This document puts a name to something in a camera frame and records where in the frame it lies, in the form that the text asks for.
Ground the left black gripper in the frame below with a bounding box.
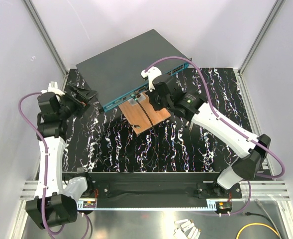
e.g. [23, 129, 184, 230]
[58, 83, 97, 120]

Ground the silver SFP module plug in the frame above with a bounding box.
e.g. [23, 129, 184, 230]
[137, 94, 146, 101]

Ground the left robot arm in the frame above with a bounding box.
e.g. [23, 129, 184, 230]
[25, 82, 97, 235]

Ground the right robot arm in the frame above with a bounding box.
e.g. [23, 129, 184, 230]
[147, 74, 271, 198]

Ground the wooden board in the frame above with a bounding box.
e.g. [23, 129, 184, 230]
[119, 92, 171, 135]

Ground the pile of white modules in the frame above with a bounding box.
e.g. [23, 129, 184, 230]
[173, 219, 201, 239]

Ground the black braided fiber cable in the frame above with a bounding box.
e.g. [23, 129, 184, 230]
[97, 96, 159, 173]

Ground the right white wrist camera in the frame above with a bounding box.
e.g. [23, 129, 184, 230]
[141, 66, 162, 92]

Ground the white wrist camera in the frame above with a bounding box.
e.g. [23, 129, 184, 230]
[47, 81, 65, 97]
[141, 66, 162, 92]

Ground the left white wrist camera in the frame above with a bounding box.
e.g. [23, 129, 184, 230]
[47, 81, 65, 97]

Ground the dark teal network switch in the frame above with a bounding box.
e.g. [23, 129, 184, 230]
[76, 29, 185, 112]

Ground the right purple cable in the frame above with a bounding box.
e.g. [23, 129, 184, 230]
[146, 56, 286, 217]

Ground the purple cable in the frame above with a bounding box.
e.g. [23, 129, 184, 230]
[18, 92, 91, 236]
[146, 56, 286, 217]

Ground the white slotted cable duct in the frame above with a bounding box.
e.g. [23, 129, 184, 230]
[77, 201, 97, 211]

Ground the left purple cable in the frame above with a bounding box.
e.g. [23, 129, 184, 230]
[18, 92, 91, 236]

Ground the grey ethernet cable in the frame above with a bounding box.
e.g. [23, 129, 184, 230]
[255, 201, 290, 239]

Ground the black cable with plug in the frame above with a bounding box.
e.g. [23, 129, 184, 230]
[245, 211, 290, 239]

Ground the yellow fiber cable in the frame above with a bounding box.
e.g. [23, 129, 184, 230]
[236, 223, 281, 239]

